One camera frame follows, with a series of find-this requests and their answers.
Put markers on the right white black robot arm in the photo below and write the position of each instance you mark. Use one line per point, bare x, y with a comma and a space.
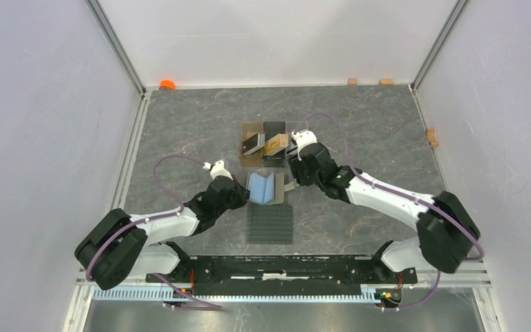
445, 232

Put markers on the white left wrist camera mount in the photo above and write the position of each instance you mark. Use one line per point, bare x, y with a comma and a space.
217, 169

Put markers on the dark grey studded baseplate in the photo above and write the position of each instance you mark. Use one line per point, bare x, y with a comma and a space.
270, 224

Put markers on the clear card stand tray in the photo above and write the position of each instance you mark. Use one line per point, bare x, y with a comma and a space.
293, 128

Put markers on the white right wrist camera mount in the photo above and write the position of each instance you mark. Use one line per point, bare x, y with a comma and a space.
303, 138

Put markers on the orange round cap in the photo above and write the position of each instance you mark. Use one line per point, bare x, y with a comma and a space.
166, 85

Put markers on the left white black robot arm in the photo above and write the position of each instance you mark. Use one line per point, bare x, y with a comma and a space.
122, 245

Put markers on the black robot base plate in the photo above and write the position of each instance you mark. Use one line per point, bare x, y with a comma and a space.
285, 275

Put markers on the curved wooden piece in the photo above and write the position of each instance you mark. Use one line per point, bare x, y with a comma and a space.
431, 138

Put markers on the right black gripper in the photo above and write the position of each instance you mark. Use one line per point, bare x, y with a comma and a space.
296, 166

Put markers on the grey blue card holder wallet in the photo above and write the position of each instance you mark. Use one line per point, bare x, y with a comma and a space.
268, 190

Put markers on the gold credit card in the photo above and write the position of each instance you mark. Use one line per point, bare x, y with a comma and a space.
276, 144

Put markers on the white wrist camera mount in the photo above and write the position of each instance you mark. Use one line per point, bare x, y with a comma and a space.
303, 138
217, 169

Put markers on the slotted cable duct strip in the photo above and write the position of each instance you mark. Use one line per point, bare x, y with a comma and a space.
167, 294

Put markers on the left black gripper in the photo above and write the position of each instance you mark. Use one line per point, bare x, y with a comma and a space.
243, 195

